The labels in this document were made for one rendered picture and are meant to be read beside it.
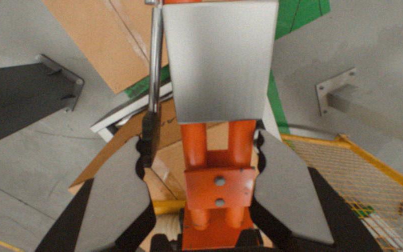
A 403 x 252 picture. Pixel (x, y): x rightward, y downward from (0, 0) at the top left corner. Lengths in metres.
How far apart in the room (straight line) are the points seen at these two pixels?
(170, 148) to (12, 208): 2.76
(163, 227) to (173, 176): 0.09
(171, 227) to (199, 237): 0.14
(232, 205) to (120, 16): 0.66
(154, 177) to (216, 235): 0.19
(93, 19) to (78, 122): 1.06
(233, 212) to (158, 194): 0.23
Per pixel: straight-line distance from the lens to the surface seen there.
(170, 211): 0.40
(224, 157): 0.16
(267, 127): 0.74
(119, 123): 0.80
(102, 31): 0.73
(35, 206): 2.76
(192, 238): 0.21
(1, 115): 1.16
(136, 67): 0.69
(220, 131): 0.28
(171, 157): 0.31
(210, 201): 0.17
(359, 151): 1.81
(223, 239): 0.21
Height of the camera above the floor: 1.19
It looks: 62 degrees down
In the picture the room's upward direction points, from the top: 176 degrees clockwise
